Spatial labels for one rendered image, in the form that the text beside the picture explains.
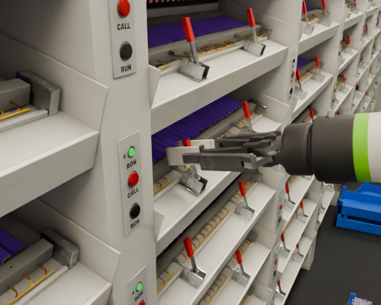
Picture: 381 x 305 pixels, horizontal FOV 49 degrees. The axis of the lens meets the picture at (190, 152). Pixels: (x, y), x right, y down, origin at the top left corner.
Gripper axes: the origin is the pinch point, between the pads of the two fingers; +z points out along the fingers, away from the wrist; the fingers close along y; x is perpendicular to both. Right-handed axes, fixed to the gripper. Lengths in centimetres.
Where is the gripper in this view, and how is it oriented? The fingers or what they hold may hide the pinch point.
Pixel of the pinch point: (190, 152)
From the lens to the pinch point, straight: 69.8
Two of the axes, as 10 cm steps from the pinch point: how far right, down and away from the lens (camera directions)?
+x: -1.8, -9.4, -2.7
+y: 4.7, -3.3, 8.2
